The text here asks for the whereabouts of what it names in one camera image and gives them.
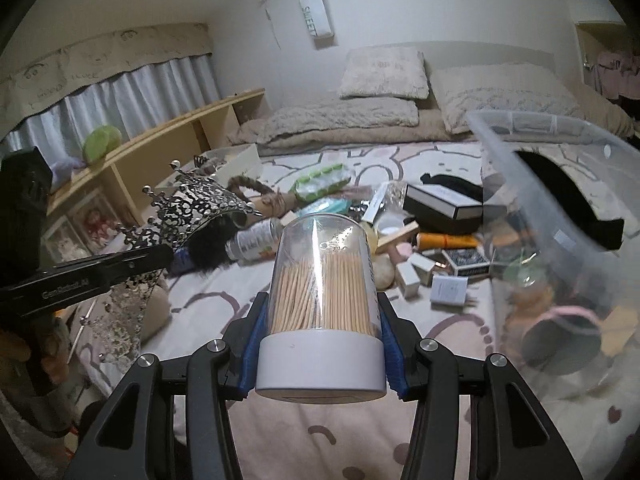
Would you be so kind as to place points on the pale blue curtain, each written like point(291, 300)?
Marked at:
point(150, 85)

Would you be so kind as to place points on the small white box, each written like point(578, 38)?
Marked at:
point(422, 266)
point(409, 280)

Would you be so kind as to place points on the person's left hand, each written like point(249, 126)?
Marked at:
point(52, 355)

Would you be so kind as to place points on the white hanging wall bag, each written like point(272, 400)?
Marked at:
point(316, 10)

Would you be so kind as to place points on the beige curtain valance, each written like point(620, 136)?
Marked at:
point(100, 55)

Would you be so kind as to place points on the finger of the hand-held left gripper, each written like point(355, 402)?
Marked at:
point(65, 291)

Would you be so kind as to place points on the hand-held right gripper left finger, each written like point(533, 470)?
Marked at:
point(250, 355)

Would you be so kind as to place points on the teal wet wipes packet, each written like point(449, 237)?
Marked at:
point(330, 206)

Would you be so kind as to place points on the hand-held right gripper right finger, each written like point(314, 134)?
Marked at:
point(395, 360)

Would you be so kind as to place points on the blue playing card box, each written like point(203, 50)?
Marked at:
point(467, 262)

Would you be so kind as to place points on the doll in display box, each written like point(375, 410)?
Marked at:
point(95, 220)

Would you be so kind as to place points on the large beige pillow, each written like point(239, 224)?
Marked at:
point(505, 95)

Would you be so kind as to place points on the white round tub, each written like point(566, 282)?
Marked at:
point(390, 224)

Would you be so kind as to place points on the beige stone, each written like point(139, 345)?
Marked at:
point(384, 272)

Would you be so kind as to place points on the orange tube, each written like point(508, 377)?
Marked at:
point(447, 241)

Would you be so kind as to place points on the pink patterned bed sheet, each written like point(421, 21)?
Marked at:
point(320, 440)

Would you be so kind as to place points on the wooden block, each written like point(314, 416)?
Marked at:
point(400, 237)
point(622, 332)

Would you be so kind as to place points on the beige duvet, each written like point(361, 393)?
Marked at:
point(605, 110)

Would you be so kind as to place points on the pink small item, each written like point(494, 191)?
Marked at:
point(402, 251)

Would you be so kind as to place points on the wooden bedside shelf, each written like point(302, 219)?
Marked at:
point(165, 132)

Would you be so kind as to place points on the black box white lid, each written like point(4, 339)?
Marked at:
point(440, 207)

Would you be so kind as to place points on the grey folded quilt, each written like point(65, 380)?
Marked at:
point(340, 115)

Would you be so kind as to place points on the pink clothes pile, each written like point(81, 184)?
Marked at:
point(617, 70)

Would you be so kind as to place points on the white open box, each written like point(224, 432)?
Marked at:
point(240, 165)

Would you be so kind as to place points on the grey headboard panel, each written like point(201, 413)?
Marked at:
point(450, 55)

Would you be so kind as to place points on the clear labelled plastic bottle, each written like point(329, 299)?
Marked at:
point(255, 240)

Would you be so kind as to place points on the green lidded jar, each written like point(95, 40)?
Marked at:
point(520, 277)

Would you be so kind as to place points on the clear plastic storage container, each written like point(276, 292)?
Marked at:
point(550, 125)

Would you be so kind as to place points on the green dotted plastic pack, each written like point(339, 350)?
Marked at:
point(322, 180)

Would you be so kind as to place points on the green plush toy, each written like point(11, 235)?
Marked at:
point(102, 142)

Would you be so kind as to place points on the black fur wig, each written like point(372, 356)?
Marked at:
point(210, 245)

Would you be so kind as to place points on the blue can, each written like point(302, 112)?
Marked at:
point(184, 260)

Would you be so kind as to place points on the clear bag white strip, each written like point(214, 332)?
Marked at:
point(382, 200)

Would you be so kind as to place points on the small fuzzy pillow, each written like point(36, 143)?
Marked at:
point(385, 72)

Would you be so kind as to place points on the white charger plug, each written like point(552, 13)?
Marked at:
point(450, 290)

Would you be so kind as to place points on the silver tiara crown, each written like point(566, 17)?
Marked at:
point(200, 200)

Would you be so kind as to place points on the clear toothpick jar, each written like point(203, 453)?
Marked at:
point(320, 360)

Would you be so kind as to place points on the dark clothes pile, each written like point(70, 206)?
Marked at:
point(625, 105)

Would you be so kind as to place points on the pile of small accessories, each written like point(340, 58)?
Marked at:
point(205, 162)

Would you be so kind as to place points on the wardrobe niche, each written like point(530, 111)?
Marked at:
point(587, 50)

